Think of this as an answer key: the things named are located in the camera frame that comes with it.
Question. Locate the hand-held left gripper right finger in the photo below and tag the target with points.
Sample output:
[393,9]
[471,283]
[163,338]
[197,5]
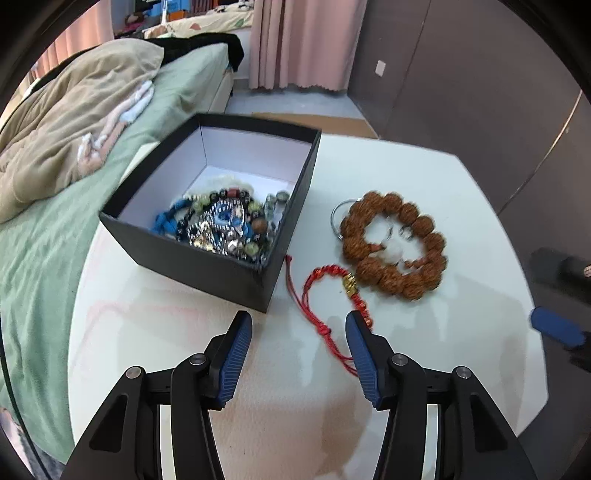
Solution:
[362,364]

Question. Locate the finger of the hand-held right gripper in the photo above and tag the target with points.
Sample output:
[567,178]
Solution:
[556,327]
[558,270]

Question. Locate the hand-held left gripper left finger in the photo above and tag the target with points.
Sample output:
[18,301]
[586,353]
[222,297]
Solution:
[233,364]

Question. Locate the black cardboard box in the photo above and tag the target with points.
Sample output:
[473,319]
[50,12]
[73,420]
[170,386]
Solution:
[184,263]

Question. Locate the pile of mixed bead jewelry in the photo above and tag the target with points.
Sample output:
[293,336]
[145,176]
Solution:
[217,221]

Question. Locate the clear plastic bag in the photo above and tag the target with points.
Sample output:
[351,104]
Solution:
[217,180]

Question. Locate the bed with green sheet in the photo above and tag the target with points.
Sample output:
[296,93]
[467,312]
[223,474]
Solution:
[46,258]

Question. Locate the beige blanket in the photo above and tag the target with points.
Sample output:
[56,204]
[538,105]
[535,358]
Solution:
[60,115]

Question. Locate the black clothing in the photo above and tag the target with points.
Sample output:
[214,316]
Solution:
[207,44]

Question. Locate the pink curtain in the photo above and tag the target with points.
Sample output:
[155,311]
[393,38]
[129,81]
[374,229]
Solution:
[304,41]
[83,37]

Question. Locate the patterned window seat bedding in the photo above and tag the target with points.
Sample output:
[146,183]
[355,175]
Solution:
[203,21]

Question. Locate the white wall outlet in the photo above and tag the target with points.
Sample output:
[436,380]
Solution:
[380,68]

